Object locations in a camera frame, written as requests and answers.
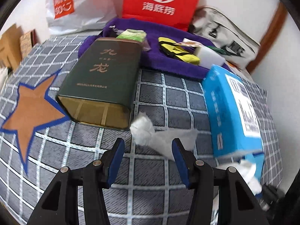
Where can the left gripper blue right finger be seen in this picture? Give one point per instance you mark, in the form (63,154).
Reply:
(180,156)

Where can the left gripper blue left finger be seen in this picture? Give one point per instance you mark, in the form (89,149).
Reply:
(114,160)

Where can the yellow adidas pouch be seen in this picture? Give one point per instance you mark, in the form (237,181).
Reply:
(174,51)

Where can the white foam sponge block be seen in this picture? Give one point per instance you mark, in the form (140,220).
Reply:
(207,57)

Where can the green wet wipes pack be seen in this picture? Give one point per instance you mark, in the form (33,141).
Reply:
(131,34)

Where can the grey checked bed sheet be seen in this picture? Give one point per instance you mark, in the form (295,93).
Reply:
(148,188)

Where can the blue tissue pack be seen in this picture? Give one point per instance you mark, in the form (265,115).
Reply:
(235,132)

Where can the dark green tea tin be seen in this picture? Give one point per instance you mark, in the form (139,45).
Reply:
(99,89)

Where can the brown felt star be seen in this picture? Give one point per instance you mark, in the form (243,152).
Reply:
(35,110)

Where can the purple fabric storage tray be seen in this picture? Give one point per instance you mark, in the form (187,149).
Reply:
(155,59)

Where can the green toothpaste box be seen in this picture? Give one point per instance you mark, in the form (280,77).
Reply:
(220,51)

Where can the beige Nike waist bag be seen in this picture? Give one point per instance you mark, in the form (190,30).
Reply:
(215,26)

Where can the small patterned brown box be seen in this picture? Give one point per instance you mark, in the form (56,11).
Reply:
(27,42)

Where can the wooden headboard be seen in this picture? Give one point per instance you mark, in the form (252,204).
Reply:
(10,48)

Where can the red paper shopping bag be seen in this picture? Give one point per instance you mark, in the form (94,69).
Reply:
(174,13)

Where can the white Miniso plastic bag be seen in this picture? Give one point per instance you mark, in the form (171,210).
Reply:
(74,16)

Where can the brown wooden door frame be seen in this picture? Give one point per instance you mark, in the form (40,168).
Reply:
(270,36)

